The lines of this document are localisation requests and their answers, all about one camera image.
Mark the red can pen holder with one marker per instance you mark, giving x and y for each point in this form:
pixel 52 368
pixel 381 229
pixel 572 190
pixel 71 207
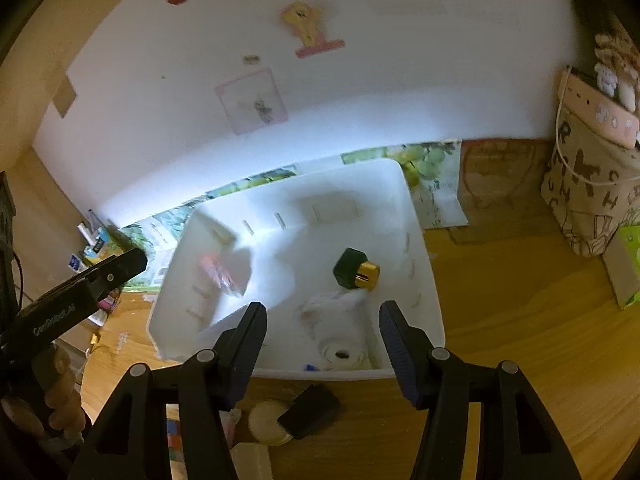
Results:
pixel 107 303

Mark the printed fabric bag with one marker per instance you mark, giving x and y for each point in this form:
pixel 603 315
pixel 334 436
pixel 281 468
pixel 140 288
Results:
pixel 595 200

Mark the person's left hand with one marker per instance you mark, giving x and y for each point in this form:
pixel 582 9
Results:
pixel 65 395

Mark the green fruit printed paper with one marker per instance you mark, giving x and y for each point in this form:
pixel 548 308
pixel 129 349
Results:
pixel 435 175

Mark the brown-haired doll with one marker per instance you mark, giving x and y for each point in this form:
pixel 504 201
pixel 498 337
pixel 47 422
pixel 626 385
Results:
pixel 620 70

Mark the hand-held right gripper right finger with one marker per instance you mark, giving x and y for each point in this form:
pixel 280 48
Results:
pixel 400 355

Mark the black charger plug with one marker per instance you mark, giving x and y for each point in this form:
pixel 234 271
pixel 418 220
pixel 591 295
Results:
pixel 310 410

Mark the blue white tube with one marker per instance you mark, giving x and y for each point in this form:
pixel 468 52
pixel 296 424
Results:
pixel 75 263

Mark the white plastic storage bin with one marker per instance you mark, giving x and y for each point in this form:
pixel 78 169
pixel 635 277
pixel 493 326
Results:
pixel 310 240

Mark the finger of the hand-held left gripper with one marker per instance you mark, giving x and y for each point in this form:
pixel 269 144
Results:
pixel 120 269

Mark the pink oblong box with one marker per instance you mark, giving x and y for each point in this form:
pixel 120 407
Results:
pixel 600 110

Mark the clear small plastic box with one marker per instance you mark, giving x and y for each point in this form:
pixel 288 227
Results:
pixel 252 462

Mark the white toy camera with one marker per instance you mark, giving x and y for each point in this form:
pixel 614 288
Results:
pixel 345 355

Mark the white pens in carton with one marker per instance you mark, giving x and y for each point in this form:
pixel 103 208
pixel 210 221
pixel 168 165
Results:
pixel 90 227

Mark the brown printed paper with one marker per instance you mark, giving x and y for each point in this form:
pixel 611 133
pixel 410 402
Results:
pixel 500 185

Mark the black bottle with gold cap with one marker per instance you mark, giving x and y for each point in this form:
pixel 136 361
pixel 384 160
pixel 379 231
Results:
pixel 356 270

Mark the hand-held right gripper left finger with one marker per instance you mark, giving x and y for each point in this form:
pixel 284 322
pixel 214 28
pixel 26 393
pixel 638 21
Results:
pixel 250 355

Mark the small dark sticker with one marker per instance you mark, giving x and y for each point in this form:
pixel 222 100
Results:
pixel 251 59

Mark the small yellow piece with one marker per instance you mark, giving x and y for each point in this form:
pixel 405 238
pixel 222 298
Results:
pixel 95 338

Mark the pink oval pouch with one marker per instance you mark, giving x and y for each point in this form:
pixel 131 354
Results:
pixel 222 275

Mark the pink framed sticker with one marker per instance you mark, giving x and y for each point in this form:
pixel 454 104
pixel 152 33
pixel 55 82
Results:
pixel 250 100

